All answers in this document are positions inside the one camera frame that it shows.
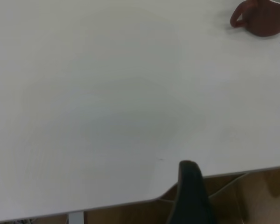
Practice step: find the grey metal table leg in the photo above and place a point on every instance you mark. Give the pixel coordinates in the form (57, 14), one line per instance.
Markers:
(76, 217)

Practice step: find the red ceramic mug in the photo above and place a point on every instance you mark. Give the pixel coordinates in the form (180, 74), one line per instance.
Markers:
(263, 21)

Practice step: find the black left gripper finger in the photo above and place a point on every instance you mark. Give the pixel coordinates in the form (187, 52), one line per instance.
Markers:
(191, 200)

